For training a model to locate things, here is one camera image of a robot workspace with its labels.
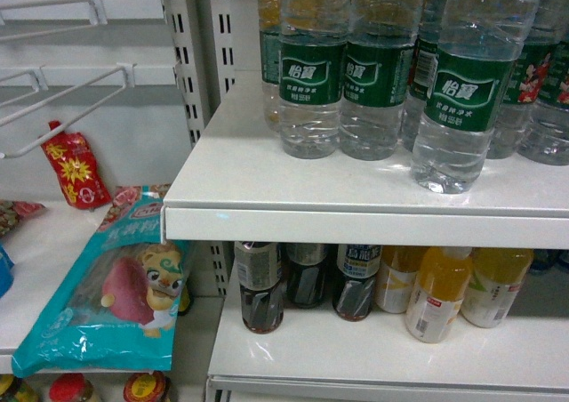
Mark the white shelf board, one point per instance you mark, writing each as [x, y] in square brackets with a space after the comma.
[316, 354]
[238, 185]

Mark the white bottom shelf board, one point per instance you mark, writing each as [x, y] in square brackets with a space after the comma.
[316, 354]

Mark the water bottle green label left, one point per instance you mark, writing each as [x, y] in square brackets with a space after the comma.
[312, 45]

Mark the water bottle behind left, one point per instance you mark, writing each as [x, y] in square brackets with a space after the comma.
[269, 32]

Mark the water bottle players label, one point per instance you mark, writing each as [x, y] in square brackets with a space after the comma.
[526, 80]
[545, 138]

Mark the dark tea bottle left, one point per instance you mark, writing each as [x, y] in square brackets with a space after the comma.
[259, 274]

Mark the dark tea bottle middle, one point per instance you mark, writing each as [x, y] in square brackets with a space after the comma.
[307, 272]

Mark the dark oolong tea bottle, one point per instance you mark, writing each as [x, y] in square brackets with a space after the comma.
[354, 281]

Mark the orange juice bottle back left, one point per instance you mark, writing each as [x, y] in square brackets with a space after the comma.
[396, 276]

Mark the orange juice bottle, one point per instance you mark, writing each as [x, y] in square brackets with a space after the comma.
[438, 292]
[396, 276]

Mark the orange juice bottle front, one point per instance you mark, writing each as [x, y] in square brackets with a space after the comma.
[438, 292]

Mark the white slotted upright right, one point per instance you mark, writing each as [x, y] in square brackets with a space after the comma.
[228, 25]

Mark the white slotted upright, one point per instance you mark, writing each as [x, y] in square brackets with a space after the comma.
[189, 70]
[228, 25]

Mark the red sauce pouch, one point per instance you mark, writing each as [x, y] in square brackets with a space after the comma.
[76, 169]

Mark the teal sweet potato noodle bag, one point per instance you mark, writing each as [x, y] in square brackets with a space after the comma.
[117, 307]

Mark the white slotted upright left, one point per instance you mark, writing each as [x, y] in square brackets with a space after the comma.
[189, 70]

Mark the yellow juice bottle right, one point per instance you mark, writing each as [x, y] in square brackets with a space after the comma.
[497, 277]

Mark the jar red yellow lid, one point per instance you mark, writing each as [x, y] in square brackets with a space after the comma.
[147, 387]

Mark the red snack packet left edge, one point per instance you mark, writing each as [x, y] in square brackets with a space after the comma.
[13, 212]

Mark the blue packet left edge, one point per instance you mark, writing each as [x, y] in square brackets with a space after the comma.
[6, 276]

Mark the jar red lid middle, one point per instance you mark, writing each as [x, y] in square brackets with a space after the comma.
[73, 387]

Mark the jar yellow lid left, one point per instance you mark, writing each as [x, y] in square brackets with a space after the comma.
[14, 389]

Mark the white wire hook lower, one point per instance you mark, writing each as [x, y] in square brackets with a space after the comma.
[126, 72]

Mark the white wire hook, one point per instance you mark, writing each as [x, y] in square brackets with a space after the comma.
[77, 14]
[126, 72]

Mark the white wire hook upper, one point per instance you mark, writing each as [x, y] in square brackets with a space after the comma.
[77, 14]

